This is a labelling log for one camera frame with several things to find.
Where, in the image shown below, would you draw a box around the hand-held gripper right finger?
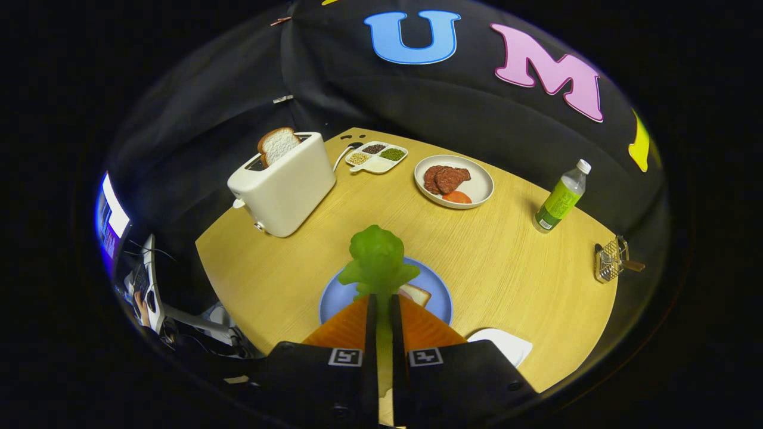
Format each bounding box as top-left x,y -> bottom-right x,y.
390,294 -> 537,428

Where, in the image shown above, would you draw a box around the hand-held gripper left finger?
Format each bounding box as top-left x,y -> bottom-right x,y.
253,294 -> 380,428

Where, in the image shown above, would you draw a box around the green lettuce leaf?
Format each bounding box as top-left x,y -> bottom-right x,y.
337,225 -> 421,397

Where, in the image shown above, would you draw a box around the white bread slice brown crust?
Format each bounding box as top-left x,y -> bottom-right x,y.
258,127 -> 302,168

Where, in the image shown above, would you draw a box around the blue plate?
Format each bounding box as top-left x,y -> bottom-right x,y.
319,257 -> 454,325

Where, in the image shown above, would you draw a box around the small toast slice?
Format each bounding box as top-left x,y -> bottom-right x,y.
398,284 -> 432,308

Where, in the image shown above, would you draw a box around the white leaf-shaped plate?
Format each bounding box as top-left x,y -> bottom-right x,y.
467,328 -> 534,368

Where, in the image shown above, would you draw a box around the brown meat slices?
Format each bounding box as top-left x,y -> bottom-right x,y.
423,165 -> 472,195

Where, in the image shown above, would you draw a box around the white toaster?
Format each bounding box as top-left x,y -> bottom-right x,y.
227,132 -> 337,238

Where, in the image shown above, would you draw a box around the round white plate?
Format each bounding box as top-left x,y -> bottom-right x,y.
414,155 -> 495,210

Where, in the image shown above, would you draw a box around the white divided tray of beans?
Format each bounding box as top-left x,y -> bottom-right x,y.
345,141 -> 409,175

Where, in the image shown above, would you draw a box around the clear bottle green label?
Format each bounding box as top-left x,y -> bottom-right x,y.
532,158 -> 592,234

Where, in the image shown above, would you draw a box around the black backdrop cloth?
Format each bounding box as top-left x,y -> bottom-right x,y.
107,0 -> 668,299

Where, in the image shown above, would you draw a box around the computer monitor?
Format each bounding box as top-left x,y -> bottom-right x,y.
94,172 -> 131,263

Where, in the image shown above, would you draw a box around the white toaster cable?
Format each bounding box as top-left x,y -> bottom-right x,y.
333,142 -> 363,173

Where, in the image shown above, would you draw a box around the metal wire basket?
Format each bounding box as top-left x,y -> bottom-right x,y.
594,235 -> 630,283

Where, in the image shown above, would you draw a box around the wooden handled utensil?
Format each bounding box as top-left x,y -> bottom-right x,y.
602,253 -> 646,272

